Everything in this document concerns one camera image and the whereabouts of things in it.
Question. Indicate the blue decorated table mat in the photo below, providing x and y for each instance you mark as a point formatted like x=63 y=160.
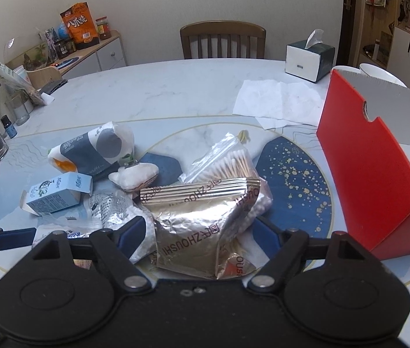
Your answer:
x=291 y=160

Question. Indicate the light blue small carton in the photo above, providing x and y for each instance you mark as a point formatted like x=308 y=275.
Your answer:
x=56 y=194

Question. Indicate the gold foil snack bag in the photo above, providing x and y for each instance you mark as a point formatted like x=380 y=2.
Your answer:
x=196 y=226

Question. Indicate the white ceramic bowl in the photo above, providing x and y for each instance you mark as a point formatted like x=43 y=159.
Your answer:
x=380 y=73

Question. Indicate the green white tissue box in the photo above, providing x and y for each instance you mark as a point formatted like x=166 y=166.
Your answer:
x=310 y=59

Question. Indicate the orange snack bag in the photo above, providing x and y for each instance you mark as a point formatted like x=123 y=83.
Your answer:
x=80 y=26

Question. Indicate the silver printed foil packet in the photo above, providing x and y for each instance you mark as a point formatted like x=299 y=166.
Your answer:
x=114 y=208

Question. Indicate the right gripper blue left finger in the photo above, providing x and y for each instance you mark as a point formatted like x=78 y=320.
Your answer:
x=130 y=236

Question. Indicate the grey white tissue pack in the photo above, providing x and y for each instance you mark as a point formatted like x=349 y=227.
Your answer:
x=95 y=151

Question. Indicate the wooden dining chair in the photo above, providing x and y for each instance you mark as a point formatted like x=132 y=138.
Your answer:
x=223 y=39

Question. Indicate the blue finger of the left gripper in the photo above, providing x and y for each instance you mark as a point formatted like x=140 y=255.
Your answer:
x=11 y=239

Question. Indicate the white paper sheet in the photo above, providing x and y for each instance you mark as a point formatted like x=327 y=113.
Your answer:
x=277 y=104

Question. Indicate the white tooth plush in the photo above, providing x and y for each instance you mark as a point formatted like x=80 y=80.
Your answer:
x=134 y=178

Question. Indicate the red lid jar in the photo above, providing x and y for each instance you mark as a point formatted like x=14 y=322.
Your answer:
x=103 y=28

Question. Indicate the white plates stack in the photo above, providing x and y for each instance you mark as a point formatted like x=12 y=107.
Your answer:
x=344 y=70

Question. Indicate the red white cardboard box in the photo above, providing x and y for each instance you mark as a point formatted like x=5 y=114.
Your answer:
x=364 y=132

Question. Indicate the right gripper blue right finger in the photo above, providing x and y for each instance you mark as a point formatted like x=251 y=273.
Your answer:
x=267 y=236

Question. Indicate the cotton swab bag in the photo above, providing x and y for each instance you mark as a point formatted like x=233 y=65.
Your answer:
x=230 y=159

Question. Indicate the small blue bottle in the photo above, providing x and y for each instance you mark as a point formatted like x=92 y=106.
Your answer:
x=9 y=127

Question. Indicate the white sideboard cabinet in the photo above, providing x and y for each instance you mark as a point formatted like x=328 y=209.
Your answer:
x=107 y=55

